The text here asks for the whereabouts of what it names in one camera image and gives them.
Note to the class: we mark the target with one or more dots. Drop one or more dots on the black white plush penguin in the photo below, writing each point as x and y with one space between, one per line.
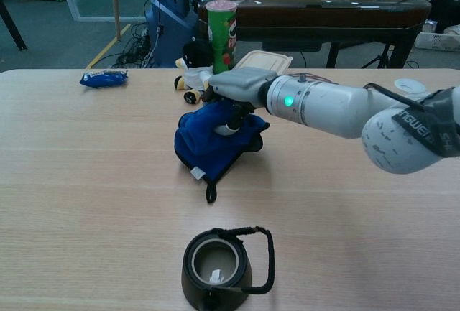
194 74

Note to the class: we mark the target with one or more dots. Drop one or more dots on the black table leg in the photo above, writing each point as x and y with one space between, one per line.
14 31

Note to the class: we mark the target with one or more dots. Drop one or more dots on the dark wood mahjong table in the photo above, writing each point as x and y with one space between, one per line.
323 16

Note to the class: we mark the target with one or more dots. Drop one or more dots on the wooden pole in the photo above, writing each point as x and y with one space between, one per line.
115 9

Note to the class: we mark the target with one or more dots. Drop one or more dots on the white round grommet cover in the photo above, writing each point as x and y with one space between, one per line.
408 84

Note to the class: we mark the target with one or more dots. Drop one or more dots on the blue microfibre cloth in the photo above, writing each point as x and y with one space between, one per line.
201 138

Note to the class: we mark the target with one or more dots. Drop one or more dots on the beige lidded takeout container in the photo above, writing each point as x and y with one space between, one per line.
262 60

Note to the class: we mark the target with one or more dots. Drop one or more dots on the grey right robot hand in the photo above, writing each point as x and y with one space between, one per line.
240 84

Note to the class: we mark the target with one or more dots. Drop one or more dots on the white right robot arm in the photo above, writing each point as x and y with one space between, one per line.
330 106

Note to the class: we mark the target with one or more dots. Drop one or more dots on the white plastic crate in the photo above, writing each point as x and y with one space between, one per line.
436 41

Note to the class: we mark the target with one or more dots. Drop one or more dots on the black tripod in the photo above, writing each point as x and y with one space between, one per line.
377 60

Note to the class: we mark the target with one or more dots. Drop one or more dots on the blue machine base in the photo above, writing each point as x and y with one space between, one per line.
172 9

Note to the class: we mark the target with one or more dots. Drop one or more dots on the blue cookie packet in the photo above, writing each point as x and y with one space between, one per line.
102 78

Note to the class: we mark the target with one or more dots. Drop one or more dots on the black bag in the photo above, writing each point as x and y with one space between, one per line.
445 11

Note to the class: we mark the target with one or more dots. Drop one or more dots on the green Pringles can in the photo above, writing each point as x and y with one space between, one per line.
219 38

